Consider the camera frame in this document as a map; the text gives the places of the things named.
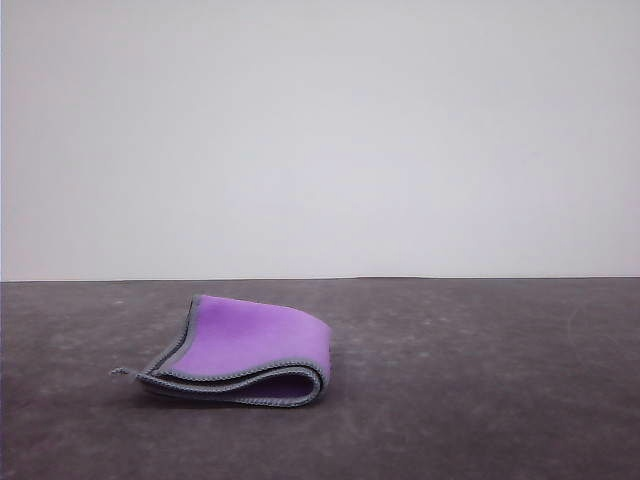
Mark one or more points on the purple towel with grey hem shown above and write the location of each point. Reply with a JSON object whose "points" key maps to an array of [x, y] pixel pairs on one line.
{"points": [[250, 335]]}

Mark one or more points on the grey table cloth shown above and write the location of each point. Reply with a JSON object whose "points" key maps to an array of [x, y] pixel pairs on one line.
{"points": [[450, 400]]}

